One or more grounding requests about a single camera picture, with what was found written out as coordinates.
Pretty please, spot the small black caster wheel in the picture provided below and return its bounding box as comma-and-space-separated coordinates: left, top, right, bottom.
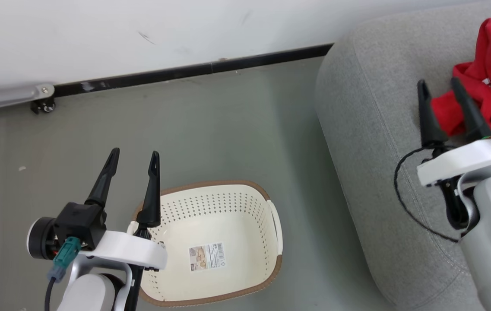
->
31, 98, 56, 114

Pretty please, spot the teal cable connector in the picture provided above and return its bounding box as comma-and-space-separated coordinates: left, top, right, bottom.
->
48, 236, 82, 281

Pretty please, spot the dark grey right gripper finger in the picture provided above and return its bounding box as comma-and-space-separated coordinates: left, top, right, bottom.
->
450, 77, 491, 142
417, 79, 450, 148

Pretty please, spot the black baseboard strip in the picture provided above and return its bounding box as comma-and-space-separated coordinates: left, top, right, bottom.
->
53, 43, 334, 98

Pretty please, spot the red jersey with number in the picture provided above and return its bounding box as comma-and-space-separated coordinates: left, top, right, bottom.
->
431, 63, 491, 135

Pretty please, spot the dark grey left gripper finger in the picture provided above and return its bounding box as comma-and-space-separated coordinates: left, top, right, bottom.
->
136, 151, 162, 229
84, 148, 120, 208

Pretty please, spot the paper label sticker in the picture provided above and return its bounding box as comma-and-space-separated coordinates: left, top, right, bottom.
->
188, 243, 227, 272

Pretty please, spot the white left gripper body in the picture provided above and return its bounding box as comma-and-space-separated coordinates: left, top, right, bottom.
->
75, 230, 168, 270

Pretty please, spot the grey metal frame bracket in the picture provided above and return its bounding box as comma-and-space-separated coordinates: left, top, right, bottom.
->
0, 80, 56, 111

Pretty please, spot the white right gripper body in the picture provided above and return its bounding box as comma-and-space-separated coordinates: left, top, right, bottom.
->
417, 138, 491, 187

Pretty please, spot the cream perforated laundry basket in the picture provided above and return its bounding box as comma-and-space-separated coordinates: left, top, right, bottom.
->
132, 180, 283, 307

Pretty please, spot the grey fabric sofa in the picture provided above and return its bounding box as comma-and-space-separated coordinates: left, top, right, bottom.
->
314, 0, 491, 311

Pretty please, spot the thin black right gripper cable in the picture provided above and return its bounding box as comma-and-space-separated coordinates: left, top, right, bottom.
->
393, 147, 462, 243

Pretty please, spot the black left camera cable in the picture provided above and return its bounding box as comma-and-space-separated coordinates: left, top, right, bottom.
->
44, 276, 58, 311

